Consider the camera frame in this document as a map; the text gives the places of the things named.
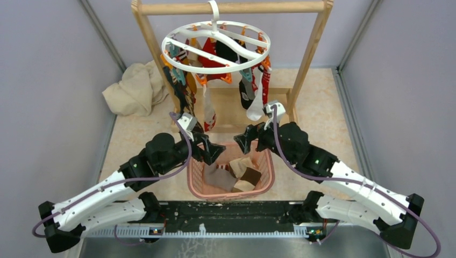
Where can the wooden hanger rack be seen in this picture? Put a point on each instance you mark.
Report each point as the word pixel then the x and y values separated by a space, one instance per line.
pixel 322 9

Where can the pink plastic laundry basket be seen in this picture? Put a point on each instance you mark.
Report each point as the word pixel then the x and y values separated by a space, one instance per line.
pixel 262 161

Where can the beige brown sock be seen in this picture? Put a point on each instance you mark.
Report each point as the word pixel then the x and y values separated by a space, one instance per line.
pixel 246 174

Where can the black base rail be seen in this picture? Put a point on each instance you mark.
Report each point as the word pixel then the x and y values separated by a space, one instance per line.
pixel 308 218

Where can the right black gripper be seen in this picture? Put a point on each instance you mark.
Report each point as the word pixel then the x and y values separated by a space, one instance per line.
pixel 252 132

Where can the beige crumpled cloth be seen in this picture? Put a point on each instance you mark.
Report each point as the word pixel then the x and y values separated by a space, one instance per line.
pixel 139 90

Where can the mustard yellow sock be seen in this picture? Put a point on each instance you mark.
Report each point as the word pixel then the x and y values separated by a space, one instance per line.
pixel 191 85

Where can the grey sock with striped cuff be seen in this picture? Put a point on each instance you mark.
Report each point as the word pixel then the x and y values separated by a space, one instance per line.
pixel 218 177

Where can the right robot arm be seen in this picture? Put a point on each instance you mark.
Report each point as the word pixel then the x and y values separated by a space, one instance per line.
pixel 392 216

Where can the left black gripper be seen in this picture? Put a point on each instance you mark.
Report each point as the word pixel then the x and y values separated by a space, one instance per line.
pixel 211 151

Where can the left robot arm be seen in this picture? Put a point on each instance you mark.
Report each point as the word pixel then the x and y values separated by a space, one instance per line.
pixel 66 223

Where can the grey black sock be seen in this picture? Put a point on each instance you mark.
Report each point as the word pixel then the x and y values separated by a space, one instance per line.
pixel 246 93

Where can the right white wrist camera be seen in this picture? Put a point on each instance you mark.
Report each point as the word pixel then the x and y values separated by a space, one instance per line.
pixel 274 110

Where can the red patterned sock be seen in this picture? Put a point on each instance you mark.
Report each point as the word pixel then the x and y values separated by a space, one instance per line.
pixel 265 80

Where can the white round clip hanger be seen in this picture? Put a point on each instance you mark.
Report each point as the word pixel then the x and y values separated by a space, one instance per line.
pixel 216 47

